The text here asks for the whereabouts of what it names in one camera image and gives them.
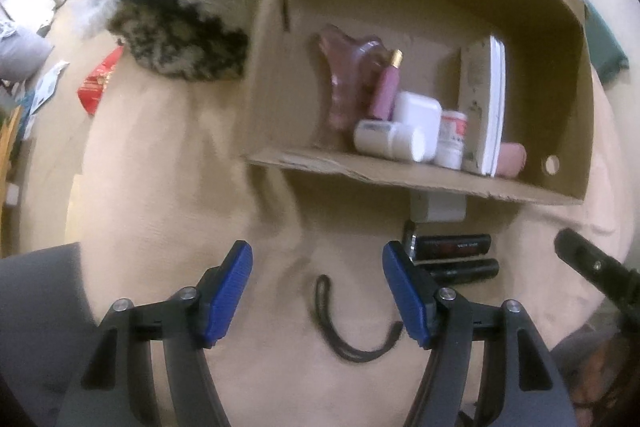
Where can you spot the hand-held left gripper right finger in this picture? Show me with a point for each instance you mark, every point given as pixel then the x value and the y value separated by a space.
pixel 407 302

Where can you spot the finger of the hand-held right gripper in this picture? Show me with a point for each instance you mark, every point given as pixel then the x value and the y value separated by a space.
pixel 595 267

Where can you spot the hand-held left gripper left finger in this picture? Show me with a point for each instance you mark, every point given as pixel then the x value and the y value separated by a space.
pixel 227 294

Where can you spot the white plastic bottle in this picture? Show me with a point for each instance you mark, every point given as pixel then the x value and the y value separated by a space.
pixel 385 139

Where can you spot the white jar red label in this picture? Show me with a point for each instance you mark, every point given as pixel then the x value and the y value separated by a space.
pixel 450 142

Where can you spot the white earbud case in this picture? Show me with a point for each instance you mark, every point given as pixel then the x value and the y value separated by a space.
pixel 417 112

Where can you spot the white box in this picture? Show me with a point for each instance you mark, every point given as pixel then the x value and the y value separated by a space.
pixel 482 107

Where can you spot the pink perfume bottle gold cap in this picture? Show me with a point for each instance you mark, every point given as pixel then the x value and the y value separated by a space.
pixel 387 89

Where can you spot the translucent pink plastic piece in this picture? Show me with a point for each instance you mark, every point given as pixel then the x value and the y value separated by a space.
pixel 345 72

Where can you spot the black tube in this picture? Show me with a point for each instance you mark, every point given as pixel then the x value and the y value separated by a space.
pixel 465 271

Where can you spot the black rectangular box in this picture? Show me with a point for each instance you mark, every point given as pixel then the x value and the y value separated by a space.
pixel 450 247

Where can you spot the beige blanket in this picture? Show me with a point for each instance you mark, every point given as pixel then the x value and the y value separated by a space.
pixel 175 207

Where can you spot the person's grey trouser leg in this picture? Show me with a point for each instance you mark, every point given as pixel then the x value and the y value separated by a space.
pixel 35 332

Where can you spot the green mat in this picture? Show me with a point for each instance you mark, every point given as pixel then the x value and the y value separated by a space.
pixel 605 49

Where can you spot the red packet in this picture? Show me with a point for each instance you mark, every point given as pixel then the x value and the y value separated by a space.
pixel 97 82

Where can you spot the paper sheets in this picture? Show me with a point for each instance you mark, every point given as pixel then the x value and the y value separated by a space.
pixel 45 87

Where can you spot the grey cloth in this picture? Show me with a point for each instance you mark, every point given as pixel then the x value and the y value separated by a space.
pixel 20 52

